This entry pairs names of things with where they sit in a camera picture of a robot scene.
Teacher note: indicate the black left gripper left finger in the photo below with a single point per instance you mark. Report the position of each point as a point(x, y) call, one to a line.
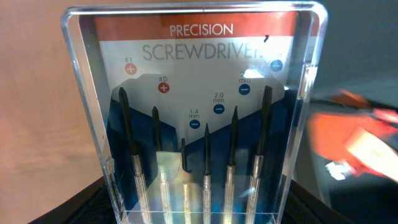
point(91, 205)

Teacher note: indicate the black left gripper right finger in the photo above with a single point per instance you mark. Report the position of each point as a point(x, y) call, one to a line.
point(303, 208)

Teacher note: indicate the orange scraper wooden handle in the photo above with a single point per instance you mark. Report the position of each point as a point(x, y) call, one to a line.
point(356, 135)

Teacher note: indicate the blue precision screwdriver set case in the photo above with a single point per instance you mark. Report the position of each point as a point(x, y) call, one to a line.
point(196, 109)

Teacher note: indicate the black gift box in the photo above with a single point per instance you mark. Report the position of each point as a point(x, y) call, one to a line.
point(360, 55)

